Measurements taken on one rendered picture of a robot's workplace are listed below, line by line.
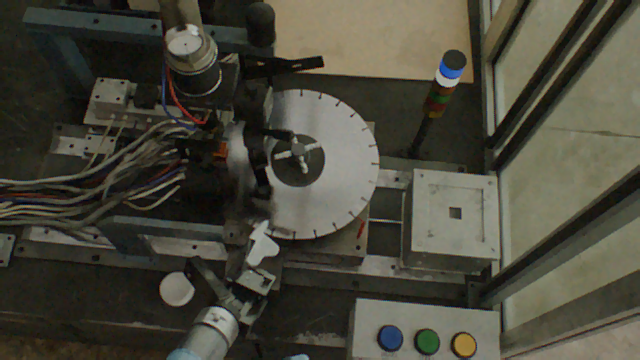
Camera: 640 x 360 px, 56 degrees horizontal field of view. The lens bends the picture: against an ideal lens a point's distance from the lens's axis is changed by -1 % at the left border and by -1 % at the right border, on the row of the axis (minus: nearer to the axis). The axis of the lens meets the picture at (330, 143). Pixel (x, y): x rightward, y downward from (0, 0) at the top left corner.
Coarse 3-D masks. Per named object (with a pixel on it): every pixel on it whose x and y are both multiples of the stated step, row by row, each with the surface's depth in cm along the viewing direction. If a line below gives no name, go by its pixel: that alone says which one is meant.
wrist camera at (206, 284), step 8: (192, 264) 110; (200, 264) 111; (184, 272) 112; (192, 272) 110; (200, 272) 109; (208, 272) 109; (192, 280) 111; (200, 280) 109; (208, 280) 108; (216, 280) 109; (200, 288) 109; (208, 288) 107; (216, 288) 107; (224, 288) 108; (200, 296) 110; (208, 296) 108; (216, 296) 106; (224, 296) 106
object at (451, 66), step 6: (444, 54) 111; (450, 54) 111; (456, 54) 111; (462, 54) 111; (444, 60) 111; (450, 60) 111; (456, 60) 111; (462, 60) 111; (444, 66) 111; (450, 66) 110; (456, 66) 110; (462, 66) 110; (444, 72) 112; (450, 72) 111; (456, 72) 111; (462, 72) 113; (450, 78) 113
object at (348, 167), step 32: (288, 96) 129; (288, 128) 126; (320, 128) 127; (352, 128) 127; (224, 160) 122; (352, 160) 124; (224, 192) 119; (256, 192) 120; (288, 192) 120; (320, 192) 120; (352, 192) 121; (256, 224) 117; (288, 224) 117; (320, 224) 118
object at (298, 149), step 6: (294, 138) 120; (294, 144) 119; (300, 144) 119; (312, 144) 119; (318, 144) 119; (294, 150) 118; (300, 150) 118; (306, 150) 119; (276, 156) 118; (282, 156) 118; (288, 156) 119; (294, 156) 118; (300, 156) 118; (300, 162) 118; (306, 168) 117
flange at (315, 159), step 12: (276, 144) 123; (288, 144) 123; (312, 156) 122; (324, 156) 123; (276, 168) 121; (288, 168) 121; (300, 168) 121; (312, 168) 121; (288, 180) 120; (300, 180) 120; (312, 180) 121
